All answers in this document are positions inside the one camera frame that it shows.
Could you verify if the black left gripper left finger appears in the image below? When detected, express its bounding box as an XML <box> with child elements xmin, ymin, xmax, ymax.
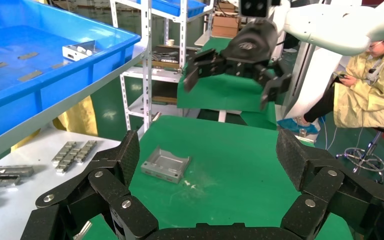
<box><xmin>20</xmin><ymin>130</ymin><xmax>160</xmax><ymax>240</ymax></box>

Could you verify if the brown cardboard box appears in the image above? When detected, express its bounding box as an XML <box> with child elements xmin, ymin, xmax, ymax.
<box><xmin>211</xmin><ymin>14</ymin><xmax>242</xmax><ymax>38</ymax></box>

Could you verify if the person in yellow coat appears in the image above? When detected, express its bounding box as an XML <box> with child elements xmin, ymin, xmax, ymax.
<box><xmin>277</xmin><ymin>36</ymin><xmax>384</xmax><ymax>135</ymax></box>

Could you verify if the person's bare hand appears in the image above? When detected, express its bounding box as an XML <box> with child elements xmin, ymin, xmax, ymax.
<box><xmin>340</xmin><ymin>75</ymin><xmax>359</xmax><ymax>88</ymax></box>

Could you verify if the black stool chrome base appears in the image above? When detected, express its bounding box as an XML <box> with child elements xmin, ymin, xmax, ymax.
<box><xmin>336</xmin><ymin>125</ymin><xmax>384</xmax><ymax>185</ymax></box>

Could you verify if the green table cloth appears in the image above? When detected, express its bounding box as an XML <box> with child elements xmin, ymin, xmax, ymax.
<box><xmin>177</xmin><ymin>37</ymin><xmax>278</xmax><ymax>131</ymax></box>
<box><xmin>82</xmin><ymin>115</ymin><xmax>355</xmax><ymax>240</ymax></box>

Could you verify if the ridged metal strip part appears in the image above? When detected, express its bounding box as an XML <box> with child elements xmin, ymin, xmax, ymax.
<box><xmin>51</xmin><ymin>141</ymin><xmax>78</xmax><ymax>166</ymax></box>
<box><xmin>55</xmin><ymin>140</ymin><xmax>98</xmax><ymax>174</ymax></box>

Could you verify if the yellow plastic sheet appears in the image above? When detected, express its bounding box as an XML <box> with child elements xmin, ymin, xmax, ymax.
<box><xmin>11</xmin><ymin>96</ymin><xmax>98</xmax><ymax>153</ymax></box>

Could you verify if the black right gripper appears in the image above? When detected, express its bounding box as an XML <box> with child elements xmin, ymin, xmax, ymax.
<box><xmin>182</xmin><ymin>19</ymin><xmax>293</xmax><ymax>111</ymax></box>

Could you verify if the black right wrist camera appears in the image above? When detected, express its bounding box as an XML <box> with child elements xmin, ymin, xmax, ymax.
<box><xmin>239</xmin><ymin>0</ymin><xmax>273</xmax><ymax>18</ymax></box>

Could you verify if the silver sheet metal bracket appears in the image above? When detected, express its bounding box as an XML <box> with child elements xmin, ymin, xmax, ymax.
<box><xmin>140</xmin><ymin>145</ymin><xmax>192</xmax><ymax>185</ymax></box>
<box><xmin>62</xmin><ymin>40</ymin><xmax>99</xmax><ymax>63</ymax></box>

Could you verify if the small blue plastic bin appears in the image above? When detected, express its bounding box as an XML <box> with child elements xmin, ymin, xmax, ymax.
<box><xmin>137</xmin><ymin>0</ymin><xmax>207</xmax><ymax>18</ymax></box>

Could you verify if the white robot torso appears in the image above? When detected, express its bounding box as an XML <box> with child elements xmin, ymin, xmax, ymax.
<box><xmin>281</xmin><ymin>43</ymin><xmax>344</xmax><ymax>120</ymax></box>

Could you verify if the large blue plastic bin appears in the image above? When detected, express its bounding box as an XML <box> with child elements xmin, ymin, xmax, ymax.
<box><xmin>0</xmin><ymin>0</ymin><xmax>142</xmax><ymax>148</ymax></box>

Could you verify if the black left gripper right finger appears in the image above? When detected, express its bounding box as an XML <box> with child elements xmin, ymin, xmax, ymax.
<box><xmin>275</xmin><ymin>128</ymin><xmax>384</xmax><ymax>240</ymax></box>

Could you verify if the pile of dark metal parts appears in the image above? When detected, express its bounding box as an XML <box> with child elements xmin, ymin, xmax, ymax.
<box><xmin>152</xmin><ymin>51</ymin><xmax>184</xmax><ymax>64</ymax></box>

